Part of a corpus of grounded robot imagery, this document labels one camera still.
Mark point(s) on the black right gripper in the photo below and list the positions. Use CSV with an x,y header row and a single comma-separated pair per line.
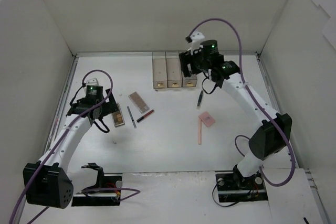
x,y
185,63

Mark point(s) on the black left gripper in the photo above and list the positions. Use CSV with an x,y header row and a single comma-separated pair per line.
x,y
111,105

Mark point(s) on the brown eyeshadow palette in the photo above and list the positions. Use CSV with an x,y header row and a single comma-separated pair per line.
x,y
117,117

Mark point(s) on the pink-brown eyeshadow palette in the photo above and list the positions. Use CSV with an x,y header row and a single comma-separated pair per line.
x,y
138,102

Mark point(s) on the pink square compact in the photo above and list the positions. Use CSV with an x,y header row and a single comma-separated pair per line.
x,y
207,119

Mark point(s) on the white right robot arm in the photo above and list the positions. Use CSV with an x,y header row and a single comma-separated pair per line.
x,y
271,126

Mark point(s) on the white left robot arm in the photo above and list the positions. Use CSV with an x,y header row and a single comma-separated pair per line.
x,y
48,182

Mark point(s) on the clear three-slot organizer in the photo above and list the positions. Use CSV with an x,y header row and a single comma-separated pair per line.
x,y
166,71

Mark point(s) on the grey checkered eyeliner pencil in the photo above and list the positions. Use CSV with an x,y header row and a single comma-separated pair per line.
x,y
131,117

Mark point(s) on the black concealer stick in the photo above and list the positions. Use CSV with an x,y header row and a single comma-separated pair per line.
x,y
199,101

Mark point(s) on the red black lip gloss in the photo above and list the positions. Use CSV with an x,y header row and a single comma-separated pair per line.
x,y
144,116

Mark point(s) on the pink slim tube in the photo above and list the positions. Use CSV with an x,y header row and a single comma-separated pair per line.
x,y
199,132

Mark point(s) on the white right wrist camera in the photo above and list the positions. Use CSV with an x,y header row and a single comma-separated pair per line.
x,y
196,38

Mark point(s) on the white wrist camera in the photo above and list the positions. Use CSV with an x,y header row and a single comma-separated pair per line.
x,y
92,82
196,38

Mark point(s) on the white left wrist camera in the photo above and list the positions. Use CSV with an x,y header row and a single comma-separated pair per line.
x,y
92,82

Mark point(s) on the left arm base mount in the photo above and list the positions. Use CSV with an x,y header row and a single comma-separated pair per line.
x,y
93,188

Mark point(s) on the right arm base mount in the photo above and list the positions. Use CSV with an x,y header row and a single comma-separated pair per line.
x,y
227,192

